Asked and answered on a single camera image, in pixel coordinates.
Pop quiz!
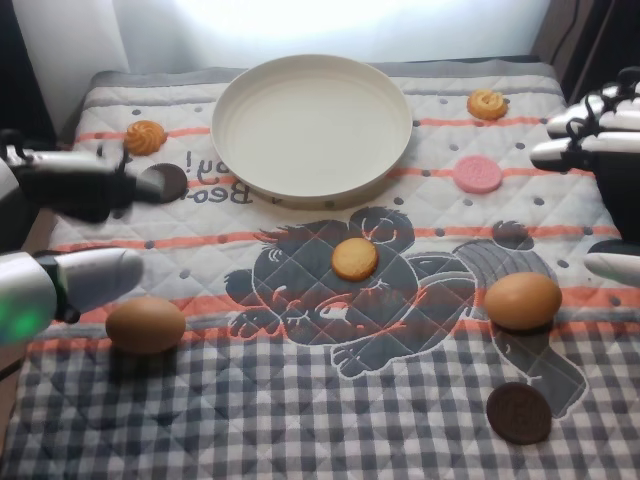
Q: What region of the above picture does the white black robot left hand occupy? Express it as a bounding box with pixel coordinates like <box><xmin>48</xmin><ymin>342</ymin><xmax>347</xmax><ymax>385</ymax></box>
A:
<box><xmin>0</xmin><ymin>129</ymin><xmax>172</xmax><ymax>348</ymax></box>

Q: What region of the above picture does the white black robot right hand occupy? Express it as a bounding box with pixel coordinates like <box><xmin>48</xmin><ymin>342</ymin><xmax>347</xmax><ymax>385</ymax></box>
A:
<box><xmin>529</xmin><ymin>66</ymin><xmax>640</xmax><ymax>302</ymax></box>

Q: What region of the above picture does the brown egg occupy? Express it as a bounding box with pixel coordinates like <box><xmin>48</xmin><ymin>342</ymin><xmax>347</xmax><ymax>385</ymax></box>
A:
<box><xmin>104</xmin><ymin>296</ymin><xmax>187</xmax><ymax>356</ymax></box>
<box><xmin>483</xmin><ymin>272</ymin><xmax>563</xmax><ymax>332</ymax></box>

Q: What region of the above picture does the round cream plate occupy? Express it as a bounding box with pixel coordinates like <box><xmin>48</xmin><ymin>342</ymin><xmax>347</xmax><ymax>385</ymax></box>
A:
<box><xmin>210</xmin><ymin>55</ymin><xmax>415</xmax><ymax>211</ymax></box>

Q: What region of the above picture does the orange swirl cookie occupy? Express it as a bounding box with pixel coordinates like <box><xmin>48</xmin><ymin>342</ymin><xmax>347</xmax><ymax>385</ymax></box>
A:
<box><xmin>123</xmin><ymin>120</ymin><xmax>167</xmax><ymax>157</ymax></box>

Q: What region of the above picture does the dark brown sandwich cookie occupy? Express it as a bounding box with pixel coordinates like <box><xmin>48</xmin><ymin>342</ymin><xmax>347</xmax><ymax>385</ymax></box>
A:
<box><xmin>137</xmin><ymin>163</ymin><xmax>188</xmax><ymax>204</ymax></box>

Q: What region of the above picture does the pink sandwich cookie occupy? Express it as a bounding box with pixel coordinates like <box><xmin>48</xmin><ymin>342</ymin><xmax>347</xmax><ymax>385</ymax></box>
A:
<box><xmin>453</xmin><ymin>155</ymin><xmax>503</xmax><ymax>194</ymax></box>

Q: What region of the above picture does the yellow swirl cookie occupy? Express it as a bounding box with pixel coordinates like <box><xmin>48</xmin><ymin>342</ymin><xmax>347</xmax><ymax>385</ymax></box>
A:
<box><xmin>467</xmin><ymin>88</ymin><xmax>511</xmax><ymax>121</ymax></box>

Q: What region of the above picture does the brown wooden furniture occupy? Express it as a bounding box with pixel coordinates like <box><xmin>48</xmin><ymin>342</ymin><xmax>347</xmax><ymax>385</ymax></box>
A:
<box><xmin>528</xmin><ymin>0</ymin><xmax>640</xmax><ymax>104</ymax></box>

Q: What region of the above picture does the dark brown embossed cookie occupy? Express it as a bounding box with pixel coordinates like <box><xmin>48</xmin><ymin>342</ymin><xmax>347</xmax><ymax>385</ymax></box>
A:
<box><xmin>485</xmin><ymin>382</ymin><xmax>554</xmax><ymax>445</ymax></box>

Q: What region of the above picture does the round golden biscuit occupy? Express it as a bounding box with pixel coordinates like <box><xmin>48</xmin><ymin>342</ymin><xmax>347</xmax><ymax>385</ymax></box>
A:
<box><xmin>330</xmin><ymin>237</ymin><xmax>380</xmax><ymax>283</ymax></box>

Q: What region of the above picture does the grey quilt with bear print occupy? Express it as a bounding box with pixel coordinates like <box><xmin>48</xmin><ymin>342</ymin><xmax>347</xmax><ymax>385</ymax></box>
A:
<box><xmin>0</xmin><ymin>60</ymin><xmax>640</xmax><ymax>480</ymax></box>

